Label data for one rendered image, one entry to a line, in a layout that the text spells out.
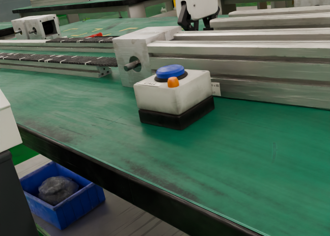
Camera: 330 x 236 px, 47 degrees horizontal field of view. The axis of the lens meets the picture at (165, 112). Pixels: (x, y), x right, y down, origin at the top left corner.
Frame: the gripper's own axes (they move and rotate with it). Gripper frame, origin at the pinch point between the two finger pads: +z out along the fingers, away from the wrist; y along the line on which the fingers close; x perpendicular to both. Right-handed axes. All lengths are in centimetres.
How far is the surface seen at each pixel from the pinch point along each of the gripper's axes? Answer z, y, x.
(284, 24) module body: -4.0, 5.1, 22.4
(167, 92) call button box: -2.3, 36.1, 20.9
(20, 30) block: -2, -9, -103
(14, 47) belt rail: 2, 2, -89
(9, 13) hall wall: 39, -468, -1047
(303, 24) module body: -4.0, 5.1, 25.9
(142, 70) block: -0.5, 24.1, 4.0
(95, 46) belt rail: 1.7, 1.5, -39.0
